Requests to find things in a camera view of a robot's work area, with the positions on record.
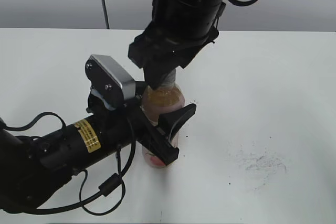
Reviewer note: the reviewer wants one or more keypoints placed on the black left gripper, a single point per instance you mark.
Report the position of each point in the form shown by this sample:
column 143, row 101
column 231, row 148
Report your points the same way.
column 129, row 124

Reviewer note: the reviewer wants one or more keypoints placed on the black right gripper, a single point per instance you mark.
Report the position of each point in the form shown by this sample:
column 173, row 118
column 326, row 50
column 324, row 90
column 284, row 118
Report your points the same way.
column 157, row 51

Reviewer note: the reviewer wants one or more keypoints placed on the peach oolong tea bottle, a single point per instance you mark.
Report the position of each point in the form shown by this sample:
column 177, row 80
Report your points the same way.
column 163, row 100

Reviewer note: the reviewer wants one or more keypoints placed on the white bottle cap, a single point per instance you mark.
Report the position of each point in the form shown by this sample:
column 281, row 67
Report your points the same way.
column 169, row 80

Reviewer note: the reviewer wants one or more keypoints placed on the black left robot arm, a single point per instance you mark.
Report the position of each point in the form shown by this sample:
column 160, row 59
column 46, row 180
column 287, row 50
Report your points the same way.
column 33, row 168

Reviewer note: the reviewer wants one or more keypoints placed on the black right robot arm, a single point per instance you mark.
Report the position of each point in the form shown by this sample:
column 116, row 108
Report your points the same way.
column 179, row 30

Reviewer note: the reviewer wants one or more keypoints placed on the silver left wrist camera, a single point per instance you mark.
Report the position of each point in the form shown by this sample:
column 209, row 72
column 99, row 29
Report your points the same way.
column 110, row 82

